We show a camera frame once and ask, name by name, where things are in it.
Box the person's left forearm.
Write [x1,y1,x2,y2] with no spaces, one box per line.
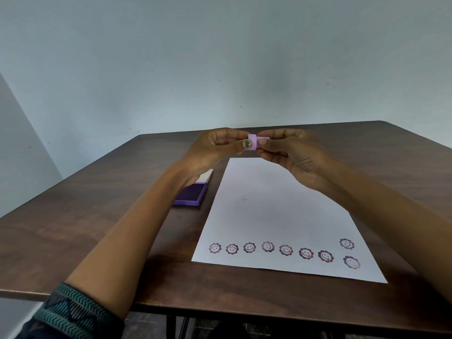
[65,161,199,320]

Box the purple ink pad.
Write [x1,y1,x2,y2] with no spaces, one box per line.
[172,169,215,208]

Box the person's right forearm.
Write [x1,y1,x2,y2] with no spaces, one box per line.
[318,162,452,305]

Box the small pink stamp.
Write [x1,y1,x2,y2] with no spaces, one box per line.
[247,134,271,151]

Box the teal patterned sleeve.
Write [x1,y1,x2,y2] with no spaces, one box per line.
[14,282,126,339]

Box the person's right hand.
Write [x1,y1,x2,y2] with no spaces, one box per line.
[255,128,337,193]

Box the person's left hand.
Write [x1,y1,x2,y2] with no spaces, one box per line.
[179,128,254,185]

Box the white paper sheet with stamps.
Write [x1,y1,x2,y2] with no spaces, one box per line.
[191,157,388,284]

